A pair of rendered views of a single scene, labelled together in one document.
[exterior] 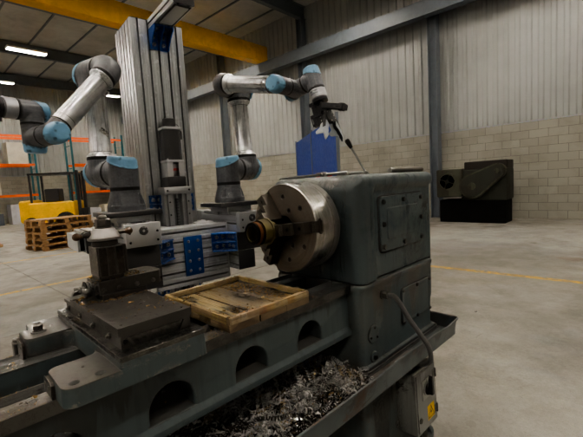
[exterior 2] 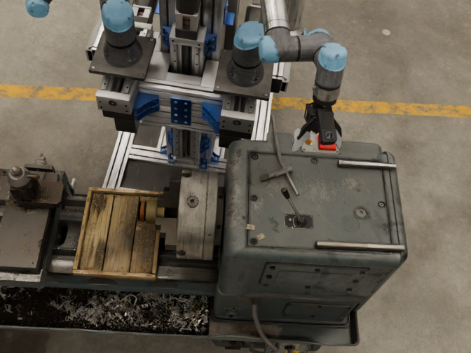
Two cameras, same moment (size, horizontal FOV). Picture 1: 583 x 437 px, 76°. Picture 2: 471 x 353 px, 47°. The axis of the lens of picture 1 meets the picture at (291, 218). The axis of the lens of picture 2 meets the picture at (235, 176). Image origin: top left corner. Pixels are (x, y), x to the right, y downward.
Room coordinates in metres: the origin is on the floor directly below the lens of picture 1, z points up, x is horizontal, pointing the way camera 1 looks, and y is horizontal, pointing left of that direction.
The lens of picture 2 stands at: (0.76, -0.63, 2.80)
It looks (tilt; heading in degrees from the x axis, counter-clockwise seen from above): 59 degrees down; 39
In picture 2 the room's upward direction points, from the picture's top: 9 degrees clockwise
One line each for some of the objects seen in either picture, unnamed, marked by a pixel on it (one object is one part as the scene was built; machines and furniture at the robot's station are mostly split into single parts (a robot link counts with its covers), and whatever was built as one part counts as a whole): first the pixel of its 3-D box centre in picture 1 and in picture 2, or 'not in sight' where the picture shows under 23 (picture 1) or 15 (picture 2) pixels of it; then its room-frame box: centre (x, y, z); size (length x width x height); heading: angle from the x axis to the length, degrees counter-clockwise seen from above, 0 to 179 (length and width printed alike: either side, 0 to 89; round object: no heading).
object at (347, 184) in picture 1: (354, 219); (304, 219); (1.64, -0.28, 1.06); 0.59 x 0.48 x 0.39; 135
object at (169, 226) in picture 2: (297, 228); (170, 235); (1.23, -0.02, 1.09); 0.12 x 0.11 x 0.05; 45
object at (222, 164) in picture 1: (228, 168); (251, 43); (1.89, 0.30, 1.33); 0.13 x 0.12 x 0.14; 143
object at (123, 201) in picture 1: (126, 198); (121, 44); (1.58, 0.69, 1.21); 0.15 x 0.15 x 0.10
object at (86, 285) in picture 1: (120, 283); (35, 195); (0.99, 0.47, 0.99); 0.20 x 0.10 x 0.05; 135
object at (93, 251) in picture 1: (108, 257); (24, 185); (0.97, 0.48, 1.07); 0.07 x 0.07 x 0.10; 45
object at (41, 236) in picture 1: (60, 231); not in sight; (9.17, 5.72, 0.36); 1.26 x 0.86 x 0.73; 148
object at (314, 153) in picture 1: (313, 184); not in sight; (8.23, -0.54, 1.18); 4.12 x 0.80 x 2.35; 8
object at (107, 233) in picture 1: (103, 233); (17, 175); (0.97, 0.49, 1.13); 0.08 x 0.08 x 0.03
